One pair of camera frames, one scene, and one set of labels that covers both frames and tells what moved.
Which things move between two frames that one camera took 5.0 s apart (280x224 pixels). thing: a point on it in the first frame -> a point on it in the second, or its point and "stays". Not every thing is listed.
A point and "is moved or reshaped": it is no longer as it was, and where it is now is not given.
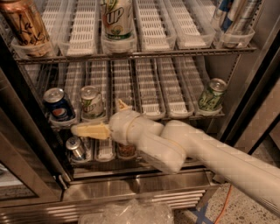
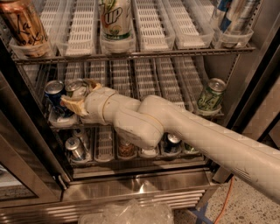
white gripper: x=119 y=127 -> x=94 y=104
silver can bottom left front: x=76 y=148 stays
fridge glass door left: x=33 y=170 stays
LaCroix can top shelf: x=25 y=22 stays
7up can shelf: x=93 y=106 is moved or reshaped
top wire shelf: x=139 y=54 stays
